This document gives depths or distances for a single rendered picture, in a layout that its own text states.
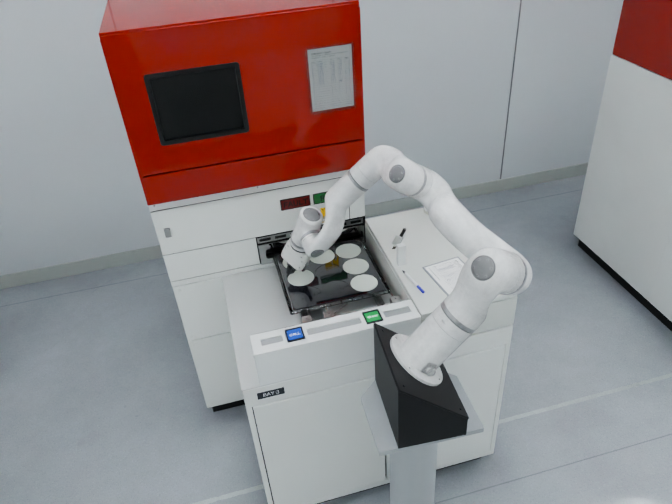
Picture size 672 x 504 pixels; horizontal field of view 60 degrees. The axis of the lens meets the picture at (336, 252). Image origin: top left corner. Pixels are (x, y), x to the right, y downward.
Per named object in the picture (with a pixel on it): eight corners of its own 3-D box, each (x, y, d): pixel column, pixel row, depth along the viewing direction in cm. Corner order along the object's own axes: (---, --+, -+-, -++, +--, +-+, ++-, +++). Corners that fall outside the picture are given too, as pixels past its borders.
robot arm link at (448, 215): (493, 302, 152) (516, 305, 165) (525, 270, 148) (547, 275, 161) (386, 183, 178) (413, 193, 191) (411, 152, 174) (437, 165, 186)
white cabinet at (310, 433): (250, 409, 284) (221, 278, 237) (435, 363, 301) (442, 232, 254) (273, 531, 233) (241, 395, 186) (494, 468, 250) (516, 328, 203)
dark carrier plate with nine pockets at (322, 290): (276, 256, 233) (276, 255, 232) (359, 240, 239) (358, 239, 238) (293, 311, 205) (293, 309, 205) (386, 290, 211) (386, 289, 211)
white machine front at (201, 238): (171, 283, 235) (146, 197, 212) (364, 244, 249) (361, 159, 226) (172, 288, 232) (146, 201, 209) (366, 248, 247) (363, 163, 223)
